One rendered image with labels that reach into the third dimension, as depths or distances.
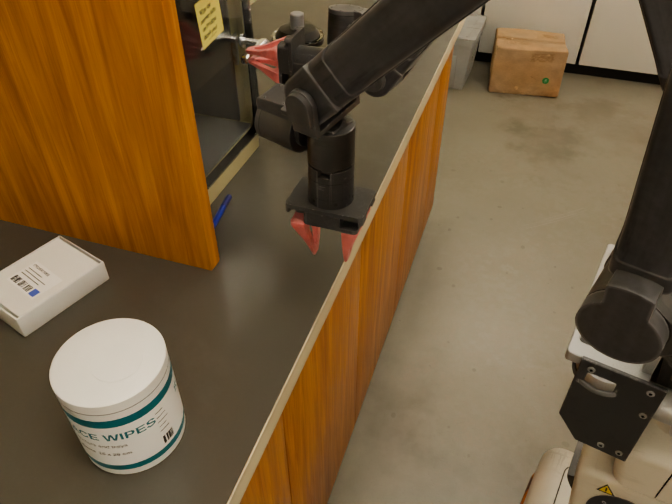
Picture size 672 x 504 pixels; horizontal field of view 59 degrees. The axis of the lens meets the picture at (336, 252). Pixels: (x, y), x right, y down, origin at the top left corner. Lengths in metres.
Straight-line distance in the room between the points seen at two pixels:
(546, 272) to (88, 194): 1.89
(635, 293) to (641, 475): 0.48
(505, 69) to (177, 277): 2.97
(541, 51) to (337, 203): 3.07
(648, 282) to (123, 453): 0.59
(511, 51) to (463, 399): 2.26
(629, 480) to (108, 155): 0.91
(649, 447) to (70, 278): 0.90
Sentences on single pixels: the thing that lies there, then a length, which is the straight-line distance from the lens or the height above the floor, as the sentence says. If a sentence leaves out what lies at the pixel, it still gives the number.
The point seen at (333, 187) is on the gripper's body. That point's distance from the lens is 0.71.
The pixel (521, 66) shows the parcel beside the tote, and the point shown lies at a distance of 3.75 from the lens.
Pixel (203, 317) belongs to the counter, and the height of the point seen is 0.94.
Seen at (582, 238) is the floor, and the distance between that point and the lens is 2.76.
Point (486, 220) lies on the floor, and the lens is 2.73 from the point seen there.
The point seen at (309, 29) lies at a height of 1.18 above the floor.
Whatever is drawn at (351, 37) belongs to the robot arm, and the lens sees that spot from 0.58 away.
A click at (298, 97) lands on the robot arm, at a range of 0.63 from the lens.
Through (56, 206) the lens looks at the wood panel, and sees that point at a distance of 1.16.
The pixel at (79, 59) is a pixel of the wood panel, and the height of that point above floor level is 1.29.
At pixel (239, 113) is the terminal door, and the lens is 1.21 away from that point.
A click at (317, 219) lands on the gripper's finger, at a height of 1.18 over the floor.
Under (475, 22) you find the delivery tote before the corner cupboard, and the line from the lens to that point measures 3.89.
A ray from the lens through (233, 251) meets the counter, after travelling 1.07.
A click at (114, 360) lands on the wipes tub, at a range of 0.74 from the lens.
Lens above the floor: 1.64
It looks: 41 degrees down
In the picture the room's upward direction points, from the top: straight up
